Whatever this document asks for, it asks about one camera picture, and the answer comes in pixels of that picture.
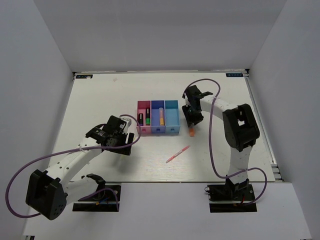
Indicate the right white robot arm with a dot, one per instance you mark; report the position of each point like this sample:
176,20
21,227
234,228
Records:
240,130

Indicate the right blue corner label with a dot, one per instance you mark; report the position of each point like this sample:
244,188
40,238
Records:
234,75

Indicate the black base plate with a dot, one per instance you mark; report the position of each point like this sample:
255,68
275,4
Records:
103,202
221,201

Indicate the orange cap grey highlighter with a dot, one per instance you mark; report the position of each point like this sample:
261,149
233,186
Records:
191,132

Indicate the light blue container bin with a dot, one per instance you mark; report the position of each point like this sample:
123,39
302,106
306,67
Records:
172,117

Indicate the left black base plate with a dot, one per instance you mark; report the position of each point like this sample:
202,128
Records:
103,202

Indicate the purple cap highlighter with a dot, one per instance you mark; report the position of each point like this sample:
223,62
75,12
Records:
141,119

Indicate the yellow cap pink highlighter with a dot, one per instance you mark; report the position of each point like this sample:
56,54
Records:
161,117

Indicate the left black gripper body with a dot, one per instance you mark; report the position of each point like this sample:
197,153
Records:
120,138

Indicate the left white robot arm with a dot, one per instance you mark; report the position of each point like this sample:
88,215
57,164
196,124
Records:
51,190

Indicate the blue corner label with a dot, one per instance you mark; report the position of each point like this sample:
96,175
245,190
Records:
234,75
84,76

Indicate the left blue corner label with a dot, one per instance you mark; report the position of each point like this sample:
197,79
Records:
84,76

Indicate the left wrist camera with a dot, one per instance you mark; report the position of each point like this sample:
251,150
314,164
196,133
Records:
127,124

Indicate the dark blue container bin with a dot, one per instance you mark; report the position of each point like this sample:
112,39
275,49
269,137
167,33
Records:
157,107

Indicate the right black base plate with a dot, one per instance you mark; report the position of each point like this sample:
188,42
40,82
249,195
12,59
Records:
221,201

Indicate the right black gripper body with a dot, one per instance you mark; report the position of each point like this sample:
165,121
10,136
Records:
191,115

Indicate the thin pink pen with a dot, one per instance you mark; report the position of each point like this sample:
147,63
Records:
177,154

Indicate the green cap highlighter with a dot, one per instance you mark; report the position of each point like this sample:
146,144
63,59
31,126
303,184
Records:
148,116

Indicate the pink container bin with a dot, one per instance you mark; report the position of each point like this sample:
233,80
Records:
142,105

